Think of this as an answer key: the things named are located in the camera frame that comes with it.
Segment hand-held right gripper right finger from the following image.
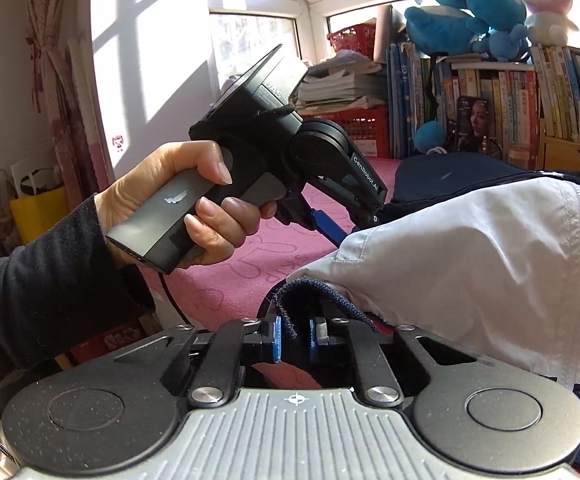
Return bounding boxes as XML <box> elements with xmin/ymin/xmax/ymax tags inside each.
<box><xmin>309</xmin><ymin>316</ymin><xmax>479</xmax><ymax>408</ymax></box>

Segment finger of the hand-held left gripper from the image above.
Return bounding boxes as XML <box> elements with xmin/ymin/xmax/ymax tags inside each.
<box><xmin>290</xmin><ymin>118</ymin><xmax>389</xmax><ymax>227</ymax></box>
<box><xmin>274</xmin><ymin>191</ymin><xmax>349</xmax><ymax>249</ymax></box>

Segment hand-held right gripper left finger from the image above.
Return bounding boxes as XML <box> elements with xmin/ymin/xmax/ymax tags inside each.
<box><xmin>112</xmin><ymin>315</ymin><xmax>283</xmax><ymax>408</ymax></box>

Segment white and navy jacket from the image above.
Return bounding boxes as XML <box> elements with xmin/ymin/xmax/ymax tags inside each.
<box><xmin>269</xmin><ymin>152</ymin><xmax>580</xmax><ymax>480</ymax></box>

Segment person's left forearm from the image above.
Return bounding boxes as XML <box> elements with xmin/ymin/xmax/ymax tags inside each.
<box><xmin>0</xmin><ymin>194</ymin><xmax>157</xmax><ymax>392</ymax></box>

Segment person's left hand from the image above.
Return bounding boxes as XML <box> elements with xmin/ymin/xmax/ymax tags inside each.
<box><xmin>95</xmin><ymin>139</ymin><xmax>279</xmax><ymax>267</ymax></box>

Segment red plastic crate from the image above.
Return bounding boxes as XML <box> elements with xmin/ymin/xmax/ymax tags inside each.
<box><xmin>301</xmin><ymin>105</ymin><xmax>391</xmax><ymax>159</ymax></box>

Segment blue plush ball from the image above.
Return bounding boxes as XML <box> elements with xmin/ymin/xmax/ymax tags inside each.
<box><xmin>413</xmin><ymin>120</ymin><xmax>448</xmax><ymax>155</ymax></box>

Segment stack of paper booklets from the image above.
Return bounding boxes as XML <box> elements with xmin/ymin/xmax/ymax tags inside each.
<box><xmin>294</xmin><ymin>54</ymin><xmax>389</xmax><ymax>113</ymax></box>

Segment red plastic basket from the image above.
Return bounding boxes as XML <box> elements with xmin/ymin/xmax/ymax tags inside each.
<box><xmin>327</xmin><ymin>17</ymin><xmax>378</xmax><ymax>56</ymax></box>

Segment smartphone in red case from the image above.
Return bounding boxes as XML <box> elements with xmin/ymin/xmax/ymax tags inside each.
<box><xmin>454</xmin><ymin>95</ymin><xmax>496</xmax><ymax>154</ymax></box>

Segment cardboard tube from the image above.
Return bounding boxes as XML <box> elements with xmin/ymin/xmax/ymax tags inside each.
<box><xmin>372</xmin><ymin>4</ymin><xmax>407</xmax><ymax>62</ymax></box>

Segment row of large study books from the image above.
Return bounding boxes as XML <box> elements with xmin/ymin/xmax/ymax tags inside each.
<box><xmin>386</xmin><ymin>41</ymin><xmax>541</xmax><ymax>162</ymax></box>

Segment red printed packet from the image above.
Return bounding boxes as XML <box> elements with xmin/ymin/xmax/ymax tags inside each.
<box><xmin>66</xmin><ymin>326</ymin><xmax>144</xmax><ymax>369</ymax></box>

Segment pink curtain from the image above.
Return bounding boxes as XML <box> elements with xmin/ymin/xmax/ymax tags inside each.
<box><xmin>24</xmin><ymin>0</ymin><xmax>117</xmax><ymax>211</ymax></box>

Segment blue plush toy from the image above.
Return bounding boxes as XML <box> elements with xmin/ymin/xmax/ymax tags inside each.
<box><xmin>404</xmin><ymin>0</ymin><xmax>531</xmax><ymax>62</ymax></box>

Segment wooden drawer organizer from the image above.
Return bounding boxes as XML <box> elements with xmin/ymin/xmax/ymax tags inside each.
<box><xmin>538</xmin><ymin>119</ymin><xmax>580</xmax><ymax>187</ymax></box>

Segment yellow paper bag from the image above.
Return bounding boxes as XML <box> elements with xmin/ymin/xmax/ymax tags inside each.
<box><xmin>9</xmin><ymin>170</ymin><xmax>71</xmax><ymax>247</ymax></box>

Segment pink rabbit plush toy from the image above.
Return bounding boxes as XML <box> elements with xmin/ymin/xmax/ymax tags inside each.
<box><xmin>512</xmin><ymin>0</ymin><xmax>580</xmax><ymax>49</ymax></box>

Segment white window frame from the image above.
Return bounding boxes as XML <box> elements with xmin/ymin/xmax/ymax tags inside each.
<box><xmin>206</xmin><ymin>0</ymin><xmax>580</xmax><ymax>86</ymax></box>

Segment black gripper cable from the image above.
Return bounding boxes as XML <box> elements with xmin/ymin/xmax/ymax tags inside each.
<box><xmin>156</xmin><ymin>271</ymin><xmax>191</xmax><ymax>327</ymax></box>

